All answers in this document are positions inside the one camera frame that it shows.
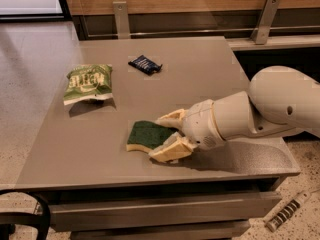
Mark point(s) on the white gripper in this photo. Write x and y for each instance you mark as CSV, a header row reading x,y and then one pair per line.
x,y
199,124

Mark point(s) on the green and yellow sponge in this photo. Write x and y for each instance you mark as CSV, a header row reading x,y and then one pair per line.
x,y
146,136

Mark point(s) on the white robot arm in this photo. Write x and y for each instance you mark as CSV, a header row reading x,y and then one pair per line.
x,y
280,101

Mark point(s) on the dark blue wrapper packet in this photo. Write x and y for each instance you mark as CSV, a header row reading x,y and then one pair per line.
x,y
145,65

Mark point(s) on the grey table drawer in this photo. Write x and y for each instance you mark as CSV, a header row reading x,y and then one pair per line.
x,y
162,211

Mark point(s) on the green snack bag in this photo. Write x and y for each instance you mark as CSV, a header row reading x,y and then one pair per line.
x,y
88,82

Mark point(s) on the white power strip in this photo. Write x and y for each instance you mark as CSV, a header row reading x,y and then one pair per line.
x,y
288,210

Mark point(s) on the black chair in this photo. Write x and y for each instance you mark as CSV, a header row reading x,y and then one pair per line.
x,y
8,220

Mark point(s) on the right metal bracket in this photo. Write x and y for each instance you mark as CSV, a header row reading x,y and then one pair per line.
x,y
261,32

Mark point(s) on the metal bracket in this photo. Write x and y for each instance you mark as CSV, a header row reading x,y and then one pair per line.
x,y
121,19
261,32

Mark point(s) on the metal rail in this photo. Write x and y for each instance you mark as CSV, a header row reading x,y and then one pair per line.
x,y
228,33

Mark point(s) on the left metal bracket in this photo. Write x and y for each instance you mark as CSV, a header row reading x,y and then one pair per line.
x,y
121,19

